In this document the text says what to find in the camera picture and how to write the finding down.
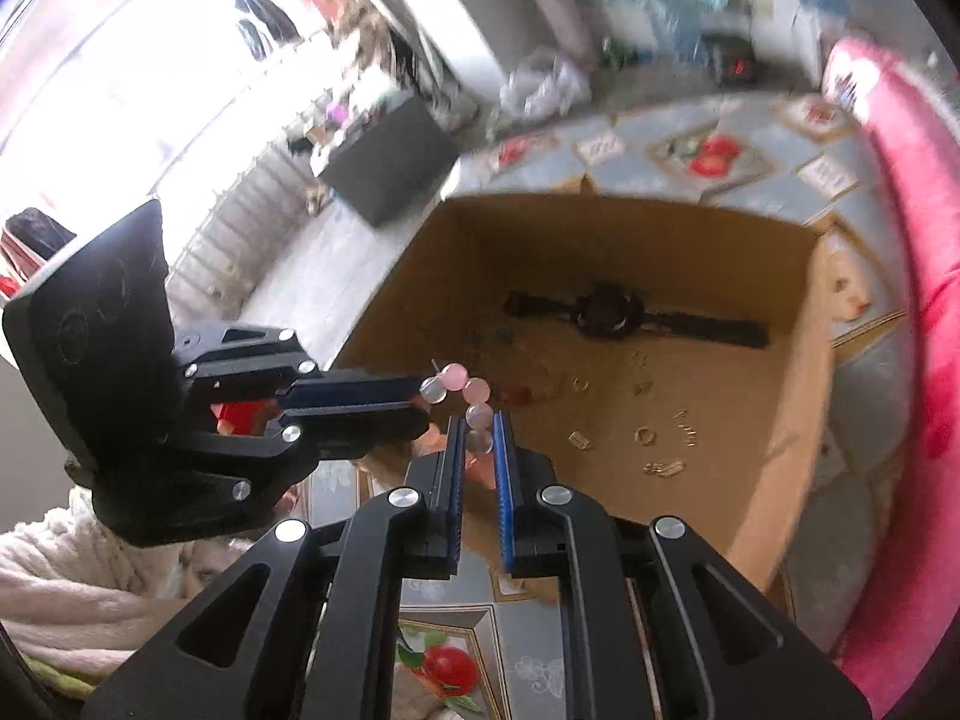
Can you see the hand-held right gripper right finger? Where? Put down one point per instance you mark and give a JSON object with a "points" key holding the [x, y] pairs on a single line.
{"points": [[504, 495]]}

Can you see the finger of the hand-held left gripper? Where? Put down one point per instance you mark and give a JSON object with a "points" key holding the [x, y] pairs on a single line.
{"points": [[360, 431], [352, 388]]}

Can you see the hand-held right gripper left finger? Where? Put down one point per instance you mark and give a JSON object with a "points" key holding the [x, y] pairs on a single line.
{"points": [[457, 495]]}

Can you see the gold metal charm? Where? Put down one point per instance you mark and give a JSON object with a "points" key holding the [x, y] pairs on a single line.
{"points": [[645, 435]]}

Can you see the brown cardboard box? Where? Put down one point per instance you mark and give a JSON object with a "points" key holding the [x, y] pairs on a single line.
{"points": [[750, 405]]}

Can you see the scattered small metal jewelry pieces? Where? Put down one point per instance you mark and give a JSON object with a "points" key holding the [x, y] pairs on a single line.
{"points": [[577, 439]]}

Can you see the dark red hanging clothes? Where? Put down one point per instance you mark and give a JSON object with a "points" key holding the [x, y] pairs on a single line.
{"points": [[30, 247]]}

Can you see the fruit printed tablecloth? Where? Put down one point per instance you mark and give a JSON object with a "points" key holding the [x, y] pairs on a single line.
{"points": [[525, 675]]}

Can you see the white fleece clothing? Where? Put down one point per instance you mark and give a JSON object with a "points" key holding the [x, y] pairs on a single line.
{"points": [[75, 577]]}

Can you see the metal window railing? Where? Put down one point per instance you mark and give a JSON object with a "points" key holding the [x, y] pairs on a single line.
{"points": [[225, 240]]}

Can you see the black wristwatch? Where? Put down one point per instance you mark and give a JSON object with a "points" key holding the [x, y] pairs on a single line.
{"points": [[607, 315]]}

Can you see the dark cabinet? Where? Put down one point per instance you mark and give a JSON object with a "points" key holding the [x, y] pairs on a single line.
{"points": [[390, 157]]}

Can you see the yellow-green cloth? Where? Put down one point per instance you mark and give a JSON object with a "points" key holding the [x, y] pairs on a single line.
{"points": [[60, 675]]}

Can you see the clear plastic bag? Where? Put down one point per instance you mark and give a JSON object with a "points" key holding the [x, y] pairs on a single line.
{"points": [[540, 86]]}

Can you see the black hanging jacket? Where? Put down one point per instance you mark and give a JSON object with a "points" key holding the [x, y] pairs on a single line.
{"points": [[266, 22]]}

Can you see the black device with red display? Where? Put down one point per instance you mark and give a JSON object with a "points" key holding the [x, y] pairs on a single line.
{"points": [[731, 64]]}

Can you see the pink blanket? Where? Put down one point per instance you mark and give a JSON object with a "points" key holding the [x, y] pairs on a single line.
{"points": [[922, 240]]}

